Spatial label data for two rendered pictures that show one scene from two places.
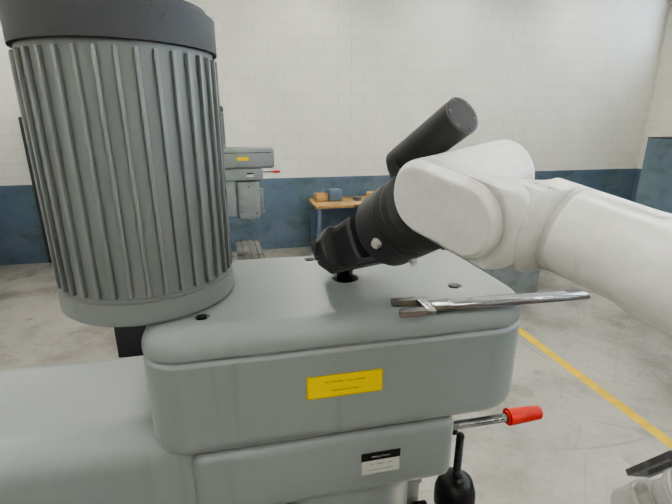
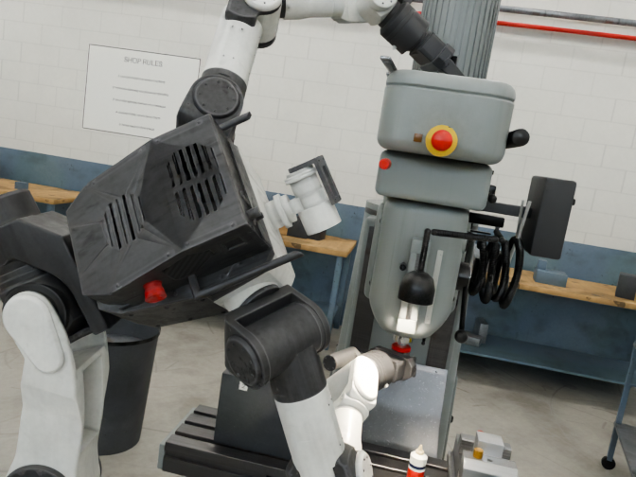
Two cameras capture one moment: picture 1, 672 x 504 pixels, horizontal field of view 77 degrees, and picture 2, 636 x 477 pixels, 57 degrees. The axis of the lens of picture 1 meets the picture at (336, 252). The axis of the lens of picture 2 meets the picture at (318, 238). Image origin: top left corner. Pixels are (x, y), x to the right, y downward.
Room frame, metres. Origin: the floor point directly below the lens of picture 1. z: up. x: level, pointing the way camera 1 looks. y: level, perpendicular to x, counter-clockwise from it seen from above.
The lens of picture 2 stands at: (0.82, -1.38, 1.72)
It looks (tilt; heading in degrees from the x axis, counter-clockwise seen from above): 9 degrees down; 111
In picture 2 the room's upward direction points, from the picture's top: 9 degrees clockwise
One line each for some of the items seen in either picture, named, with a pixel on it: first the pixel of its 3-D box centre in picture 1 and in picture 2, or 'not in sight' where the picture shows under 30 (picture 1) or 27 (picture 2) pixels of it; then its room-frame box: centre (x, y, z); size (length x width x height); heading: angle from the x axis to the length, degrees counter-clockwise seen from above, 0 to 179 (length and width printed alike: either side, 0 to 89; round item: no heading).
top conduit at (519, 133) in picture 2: not in sight; (503, 141); (0.69, 0.05, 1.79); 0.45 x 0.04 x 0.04; 102
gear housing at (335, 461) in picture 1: (316, 408); (432, 178); (0.54, 0.03, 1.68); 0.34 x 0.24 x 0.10; 102
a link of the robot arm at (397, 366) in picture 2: not in sight; (380, 368); (0.53, -0.10, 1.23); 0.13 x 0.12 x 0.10; 167
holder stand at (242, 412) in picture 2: not in sight; (266, 405); (0.25, -0.09, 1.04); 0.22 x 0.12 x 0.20; 12
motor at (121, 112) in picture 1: (136, 164); (454, 37); (0.50, 0.23, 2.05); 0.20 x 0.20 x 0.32
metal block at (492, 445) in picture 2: not in sight; (487, 449); (0.80, 0.04, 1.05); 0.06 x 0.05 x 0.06; 12
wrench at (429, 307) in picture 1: (494, 300); (391, 67); (0.46, -0.19, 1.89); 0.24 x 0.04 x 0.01; 100
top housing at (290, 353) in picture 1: (334, 330); (441, 122); (0.55, 0.00, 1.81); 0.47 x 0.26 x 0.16; 102
